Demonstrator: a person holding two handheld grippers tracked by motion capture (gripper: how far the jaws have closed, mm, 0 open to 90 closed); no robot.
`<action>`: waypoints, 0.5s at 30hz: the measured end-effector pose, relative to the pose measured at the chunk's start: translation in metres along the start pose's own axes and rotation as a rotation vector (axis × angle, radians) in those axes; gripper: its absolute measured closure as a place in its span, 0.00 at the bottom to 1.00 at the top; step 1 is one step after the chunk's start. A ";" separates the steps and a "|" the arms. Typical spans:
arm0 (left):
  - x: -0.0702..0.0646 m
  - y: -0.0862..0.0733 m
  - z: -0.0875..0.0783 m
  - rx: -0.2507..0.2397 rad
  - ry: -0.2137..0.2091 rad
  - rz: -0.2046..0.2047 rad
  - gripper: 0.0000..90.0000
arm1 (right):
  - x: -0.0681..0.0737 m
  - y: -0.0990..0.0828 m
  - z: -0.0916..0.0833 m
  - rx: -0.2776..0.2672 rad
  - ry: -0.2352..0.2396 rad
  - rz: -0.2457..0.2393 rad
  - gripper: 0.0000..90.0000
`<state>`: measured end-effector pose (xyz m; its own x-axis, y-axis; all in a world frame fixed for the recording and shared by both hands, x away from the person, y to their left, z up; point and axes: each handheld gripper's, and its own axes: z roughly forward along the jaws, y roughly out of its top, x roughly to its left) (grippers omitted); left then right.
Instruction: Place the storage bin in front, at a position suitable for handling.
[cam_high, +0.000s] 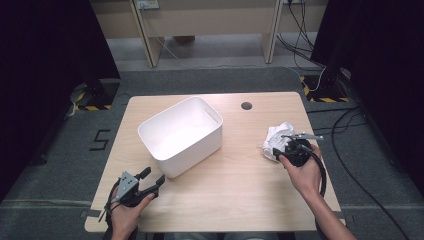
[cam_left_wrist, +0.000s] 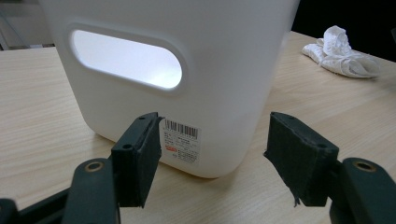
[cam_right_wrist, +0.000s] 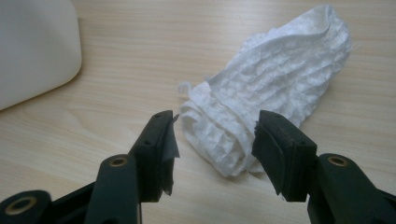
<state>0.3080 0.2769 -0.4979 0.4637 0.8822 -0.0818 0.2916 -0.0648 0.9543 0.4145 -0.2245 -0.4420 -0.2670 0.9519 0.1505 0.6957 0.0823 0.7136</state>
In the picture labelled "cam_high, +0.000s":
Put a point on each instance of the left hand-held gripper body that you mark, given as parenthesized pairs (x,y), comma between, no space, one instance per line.
(128,186)

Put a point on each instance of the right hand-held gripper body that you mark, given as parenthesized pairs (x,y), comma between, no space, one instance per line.
(298,153)

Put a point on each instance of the white cloth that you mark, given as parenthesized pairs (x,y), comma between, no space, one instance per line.
(275,136)

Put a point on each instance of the white plastic bin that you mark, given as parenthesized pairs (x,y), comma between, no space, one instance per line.
(180,136)

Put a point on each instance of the person's right hand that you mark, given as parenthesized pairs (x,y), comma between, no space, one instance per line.
(306,178)

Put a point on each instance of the person's left hand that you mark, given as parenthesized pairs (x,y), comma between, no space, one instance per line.
(125,220)

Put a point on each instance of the grey tape strip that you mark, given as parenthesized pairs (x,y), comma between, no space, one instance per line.
(90,213)
(346,218)

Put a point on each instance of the black stand base striped tape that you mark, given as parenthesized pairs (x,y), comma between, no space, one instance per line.
(325,93)
(100,96)

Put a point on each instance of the black curtain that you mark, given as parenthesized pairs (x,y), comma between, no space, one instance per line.
(43,66)
(383,50)

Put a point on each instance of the beige wooden desk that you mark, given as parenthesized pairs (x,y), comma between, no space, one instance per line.
(206,20)

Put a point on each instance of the white wall socket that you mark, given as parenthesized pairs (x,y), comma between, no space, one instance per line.
(147,4)

